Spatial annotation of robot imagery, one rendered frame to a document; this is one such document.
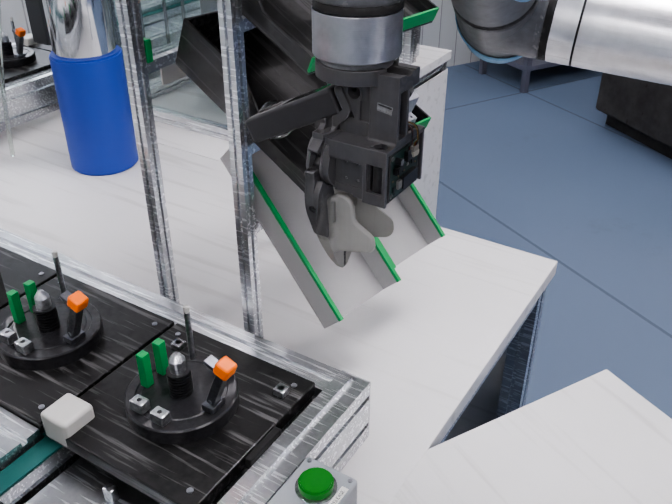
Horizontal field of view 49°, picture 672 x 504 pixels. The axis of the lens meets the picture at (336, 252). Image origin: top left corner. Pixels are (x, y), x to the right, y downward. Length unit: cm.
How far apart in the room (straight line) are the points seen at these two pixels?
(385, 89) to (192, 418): 48
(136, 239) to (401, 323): 58
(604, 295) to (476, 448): 196
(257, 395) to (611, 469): 48
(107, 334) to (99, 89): 76
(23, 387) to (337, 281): 44
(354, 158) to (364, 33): 11
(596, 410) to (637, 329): 169
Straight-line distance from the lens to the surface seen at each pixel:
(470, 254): 146
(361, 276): 110
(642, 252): 331
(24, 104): 218
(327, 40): 61
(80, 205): 170
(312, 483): 86
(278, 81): 109
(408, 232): 121
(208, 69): 102
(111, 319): 113
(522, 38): 69
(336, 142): 64
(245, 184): 99
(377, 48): 61
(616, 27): 68
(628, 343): 277
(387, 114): 63
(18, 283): 126
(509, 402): 165
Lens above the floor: 163
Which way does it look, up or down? 32 degrees down
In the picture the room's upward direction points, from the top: straight up
